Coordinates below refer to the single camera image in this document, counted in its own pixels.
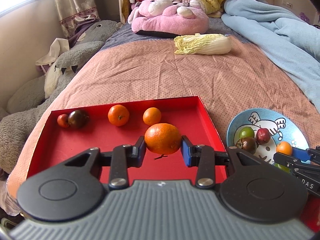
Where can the napa cabbage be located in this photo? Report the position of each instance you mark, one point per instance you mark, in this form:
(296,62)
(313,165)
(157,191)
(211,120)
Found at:
(202,44)

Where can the grey shark plush toy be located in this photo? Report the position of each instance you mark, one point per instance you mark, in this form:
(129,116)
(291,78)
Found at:
(29,103)

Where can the green tomato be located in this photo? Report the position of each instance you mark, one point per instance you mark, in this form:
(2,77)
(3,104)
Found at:
(246,132)
(281,167)

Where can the light blue blanket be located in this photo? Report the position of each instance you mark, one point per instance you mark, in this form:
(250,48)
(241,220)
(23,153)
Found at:
(288,41)

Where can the pink dotted bedspread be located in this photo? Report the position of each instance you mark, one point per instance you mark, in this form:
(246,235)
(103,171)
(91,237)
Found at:
(149,69)

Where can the small red tomato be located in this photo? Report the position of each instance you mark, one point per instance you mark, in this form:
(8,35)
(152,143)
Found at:
(62,120)

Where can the dark purple tomato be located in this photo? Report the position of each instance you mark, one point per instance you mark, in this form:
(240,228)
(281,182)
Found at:
(77,119)
(248,144)

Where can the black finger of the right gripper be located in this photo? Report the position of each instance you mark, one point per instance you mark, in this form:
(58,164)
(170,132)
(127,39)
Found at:
(289,161)
(310,154)

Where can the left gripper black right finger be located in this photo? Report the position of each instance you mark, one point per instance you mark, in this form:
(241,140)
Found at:
(202,157)

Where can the small yellow-orange mandarin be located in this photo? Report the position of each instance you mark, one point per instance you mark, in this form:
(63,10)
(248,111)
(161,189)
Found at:
(284,148)

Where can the wrinkled red fruit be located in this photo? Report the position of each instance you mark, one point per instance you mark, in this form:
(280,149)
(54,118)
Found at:
(263,136)

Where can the pink plush bunny pillow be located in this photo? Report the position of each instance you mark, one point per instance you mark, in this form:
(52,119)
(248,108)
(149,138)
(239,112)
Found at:
(162,17)

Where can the dark purple tomato back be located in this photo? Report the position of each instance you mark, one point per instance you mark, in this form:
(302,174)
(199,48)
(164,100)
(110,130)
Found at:
(77,119)

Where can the floral beige curtain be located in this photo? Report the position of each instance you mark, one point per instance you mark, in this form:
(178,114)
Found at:
(73,13)

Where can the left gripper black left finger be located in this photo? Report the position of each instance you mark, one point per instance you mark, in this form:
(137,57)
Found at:
(123,157)

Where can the red shallow tray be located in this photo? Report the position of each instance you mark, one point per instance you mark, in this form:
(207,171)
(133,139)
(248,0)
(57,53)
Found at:
(188,114)

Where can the white tote bag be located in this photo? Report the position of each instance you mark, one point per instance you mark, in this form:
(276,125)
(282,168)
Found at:
(58,46)

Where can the large orange mandarin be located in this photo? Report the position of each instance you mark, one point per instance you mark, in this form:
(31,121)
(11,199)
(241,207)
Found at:
(118,115)

